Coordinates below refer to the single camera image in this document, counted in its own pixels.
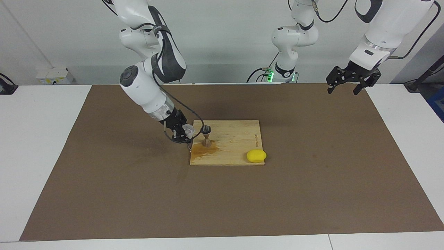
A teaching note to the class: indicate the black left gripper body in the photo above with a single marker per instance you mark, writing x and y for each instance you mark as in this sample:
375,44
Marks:
359,71

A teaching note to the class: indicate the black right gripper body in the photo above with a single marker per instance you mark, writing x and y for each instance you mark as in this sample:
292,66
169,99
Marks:
175,121

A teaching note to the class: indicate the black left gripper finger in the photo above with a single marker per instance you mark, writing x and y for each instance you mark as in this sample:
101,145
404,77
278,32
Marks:
336,77
372,80

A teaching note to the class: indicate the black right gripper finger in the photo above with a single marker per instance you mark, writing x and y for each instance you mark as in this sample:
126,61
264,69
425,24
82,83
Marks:
181,139
185,123

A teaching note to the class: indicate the small clear glass cup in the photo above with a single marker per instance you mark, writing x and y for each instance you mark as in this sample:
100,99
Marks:
189,131

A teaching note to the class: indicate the steel double jigger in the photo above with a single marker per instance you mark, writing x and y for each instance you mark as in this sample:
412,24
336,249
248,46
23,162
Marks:
206,140

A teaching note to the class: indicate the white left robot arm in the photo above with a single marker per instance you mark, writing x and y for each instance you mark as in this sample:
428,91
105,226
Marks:
388,24

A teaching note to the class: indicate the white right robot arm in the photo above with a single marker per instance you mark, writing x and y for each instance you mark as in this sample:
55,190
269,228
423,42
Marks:
142,86

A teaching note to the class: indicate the wooden cutting board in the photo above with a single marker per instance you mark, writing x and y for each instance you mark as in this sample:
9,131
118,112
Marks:
236,139

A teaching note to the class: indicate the black stand pole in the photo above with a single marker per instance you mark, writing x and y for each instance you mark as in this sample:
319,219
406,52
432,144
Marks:
425,74

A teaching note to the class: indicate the blue crate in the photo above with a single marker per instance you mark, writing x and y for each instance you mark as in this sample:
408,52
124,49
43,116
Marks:
437,104

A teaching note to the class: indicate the yellow lemon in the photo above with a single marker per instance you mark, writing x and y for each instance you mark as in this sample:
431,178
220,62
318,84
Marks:
256,156

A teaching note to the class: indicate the brown table mat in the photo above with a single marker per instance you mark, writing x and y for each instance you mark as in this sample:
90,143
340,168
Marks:
104,194

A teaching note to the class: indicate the white wall socket box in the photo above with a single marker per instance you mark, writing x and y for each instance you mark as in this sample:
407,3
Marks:
53,76

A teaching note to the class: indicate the black clamp mount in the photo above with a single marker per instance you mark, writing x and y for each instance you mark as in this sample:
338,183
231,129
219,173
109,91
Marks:
7,88

